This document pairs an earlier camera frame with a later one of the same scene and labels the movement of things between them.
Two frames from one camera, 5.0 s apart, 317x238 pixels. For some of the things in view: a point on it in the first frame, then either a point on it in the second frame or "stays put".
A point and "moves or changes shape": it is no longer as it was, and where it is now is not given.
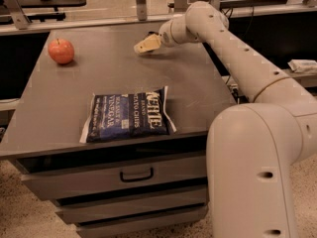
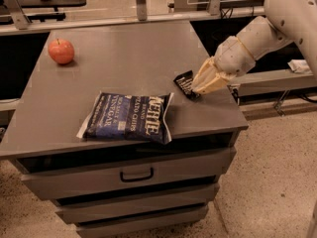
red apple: (60, 51) stays put
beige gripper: (164, 36) → (234, 58)
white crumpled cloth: (300, 65) stays put
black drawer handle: (139, 178) stays put
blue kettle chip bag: (120, 116) moves or changes shape
